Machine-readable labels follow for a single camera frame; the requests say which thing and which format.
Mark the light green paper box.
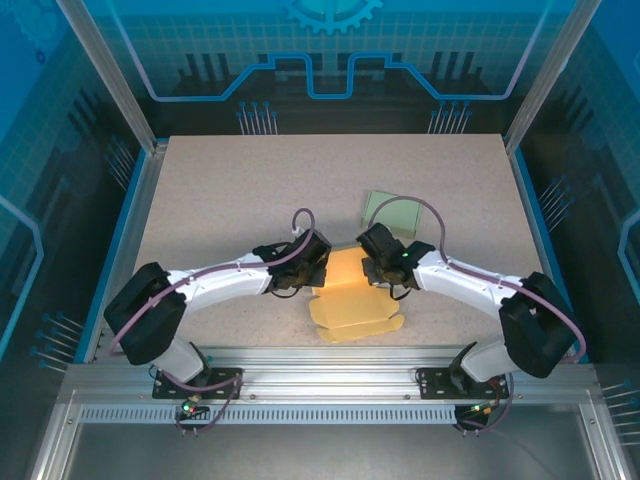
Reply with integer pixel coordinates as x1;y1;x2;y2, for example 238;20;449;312
358;188;427;240

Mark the yellow paper box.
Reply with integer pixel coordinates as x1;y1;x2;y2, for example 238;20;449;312
306;247;405;345

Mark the blue table edge strip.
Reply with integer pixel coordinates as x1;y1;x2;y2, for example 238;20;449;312
73;149;151;364

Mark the aluminium frame rail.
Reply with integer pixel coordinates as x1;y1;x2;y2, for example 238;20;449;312
57;346;601;407

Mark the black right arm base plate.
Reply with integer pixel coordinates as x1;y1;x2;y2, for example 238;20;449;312
414;366;512;401

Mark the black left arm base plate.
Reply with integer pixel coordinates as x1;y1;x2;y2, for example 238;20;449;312
152;367;247;401

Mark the slotted grey cable duct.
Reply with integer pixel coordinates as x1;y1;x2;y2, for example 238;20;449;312
77;404;464;426

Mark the aluminium side rail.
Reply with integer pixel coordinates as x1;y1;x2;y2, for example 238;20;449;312
82;142;170;364

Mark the aluminium frame post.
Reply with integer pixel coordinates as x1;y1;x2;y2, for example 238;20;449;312
54;0;170;157
501;0;605;154

